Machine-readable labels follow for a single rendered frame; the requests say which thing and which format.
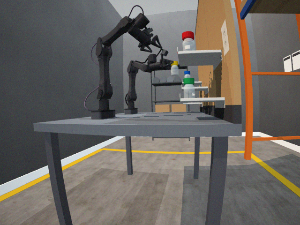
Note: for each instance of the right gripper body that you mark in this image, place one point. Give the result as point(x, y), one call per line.
point(144, 38)

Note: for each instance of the clear glass bottle with yellow cap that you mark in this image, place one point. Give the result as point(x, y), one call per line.
point(174, 69)

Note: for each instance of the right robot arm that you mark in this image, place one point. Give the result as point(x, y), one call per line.
point(126, 24)

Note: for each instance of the clear bottle with green cap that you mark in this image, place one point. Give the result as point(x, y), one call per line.
point(189, 89)

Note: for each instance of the clear bottle with red cap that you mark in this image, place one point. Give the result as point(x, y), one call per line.
point(188, 41)

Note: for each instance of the white bottle with blue cap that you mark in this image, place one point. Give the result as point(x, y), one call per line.
point(187, 74)

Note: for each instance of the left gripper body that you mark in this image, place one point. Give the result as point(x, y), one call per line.
point(160, 64)

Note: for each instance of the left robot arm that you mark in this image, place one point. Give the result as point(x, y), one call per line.
point(132, 71)

